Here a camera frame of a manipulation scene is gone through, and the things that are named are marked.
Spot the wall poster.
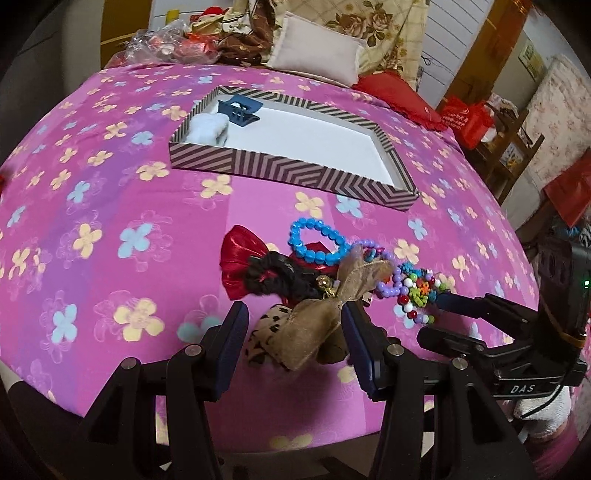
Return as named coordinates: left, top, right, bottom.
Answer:
left=519, top=41, right=546, bottom=80

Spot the colourful flower bead bracelet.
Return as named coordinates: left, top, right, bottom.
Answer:
left=399, top=261, right=456, bottom=308

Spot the purple bead bracelet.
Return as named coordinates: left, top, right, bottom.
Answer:
left=355, top=237, right=403, bottom=302

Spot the brown sheer hair bow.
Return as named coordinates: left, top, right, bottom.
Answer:
left=274, top=244, right=398, bottom=373

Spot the red pillow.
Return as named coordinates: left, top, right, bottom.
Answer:
left=353, top=71, right=449, bottom=133

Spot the clear plastic bag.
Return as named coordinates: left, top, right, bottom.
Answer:
left=124, top=18, right=221, bottom=66

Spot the brown patterned blanket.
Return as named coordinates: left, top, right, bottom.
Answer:
left=216, top=0, right=279, bottom=66

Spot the pink floral bedsheet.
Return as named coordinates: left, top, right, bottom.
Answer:
left=0, top=62, right=546, bottom=456

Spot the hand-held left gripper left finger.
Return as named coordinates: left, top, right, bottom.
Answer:
left=76, top=301, right=250, bottom=480

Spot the striped shallow cardboard box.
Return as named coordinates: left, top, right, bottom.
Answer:
left=168, top=85, right=420, bottom=212

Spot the blue hair claw clip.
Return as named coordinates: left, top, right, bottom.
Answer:
left=218, top=95, right=262, bottom=130

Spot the beige pillow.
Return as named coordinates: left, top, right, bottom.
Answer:
left=265, top=11, right=368, bottom=86

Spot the white fluffy hair tie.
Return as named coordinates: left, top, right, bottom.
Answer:
left=184, top=113, right=230, bottom=147

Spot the red shiny hair bow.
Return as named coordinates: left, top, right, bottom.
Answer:
left=219, top=224, right=345, bottom=302

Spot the red shopping bag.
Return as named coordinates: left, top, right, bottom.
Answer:
left=440, top=96, right=495, bottom=149

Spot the multicolour round bead bracelet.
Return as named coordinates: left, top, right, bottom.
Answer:
left=392, top=272, right=437, bottom=326

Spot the black scrunchie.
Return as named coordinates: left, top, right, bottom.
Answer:
left=244, top=251, right=325, bottom=306

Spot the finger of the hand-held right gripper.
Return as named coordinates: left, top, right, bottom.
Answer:
left=433, top=292, right=542, bottom=345
left=416, top=325, right=514, bottom=370

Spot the red plush toy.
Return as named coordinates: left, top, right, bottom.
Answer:
left=188, top=6, right=228, bottom=34

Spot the wooden shelf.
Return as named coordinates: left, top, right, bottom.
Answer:
left=475, top=92, right=546, bottom=205

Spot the cream floral quilt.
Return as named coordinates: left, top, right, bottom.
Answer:
left=231, top=0, right=433, bottom=89

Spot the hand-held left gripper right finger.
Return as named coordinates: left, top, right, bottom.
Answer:
left=342, top=300, right=527, bottom=480

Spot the blue bead bracelet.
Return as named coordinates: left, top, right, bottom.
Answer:
left=287, top=218, right=354, bottom=268

